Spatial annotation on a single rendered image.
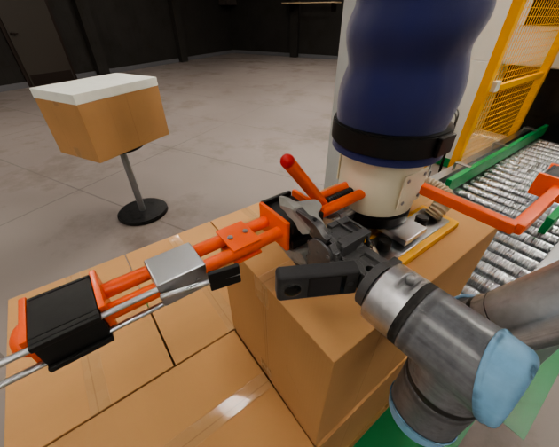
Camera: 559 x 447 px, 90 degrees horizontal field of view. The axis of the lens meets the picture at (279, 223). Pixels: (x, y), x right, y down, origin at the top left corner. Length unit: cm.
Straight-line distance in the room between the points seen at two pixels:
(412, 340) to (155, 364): 78
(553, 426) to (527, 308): 139
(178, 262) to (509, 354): 39
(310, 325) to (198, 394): 49
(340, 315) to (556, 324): 28
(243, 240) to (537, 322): 39
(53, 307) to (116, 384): 60
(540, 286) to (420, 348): 17
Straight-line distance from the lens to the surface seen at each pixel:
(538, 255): 165
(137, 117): 225
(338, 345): 50
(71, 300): 43
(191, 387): 93
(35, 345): 41
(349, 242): 42
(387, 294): 37
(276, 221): 48
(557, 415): 187
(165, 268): 43
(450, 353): 36
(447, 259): 71
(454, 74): 55
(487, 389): 36
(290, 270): 38
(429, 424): 45
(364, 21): 53
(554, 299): 45
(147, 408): 95
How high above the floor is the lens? 137
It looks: 37 degrees down
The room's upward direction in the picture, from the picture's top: straight up
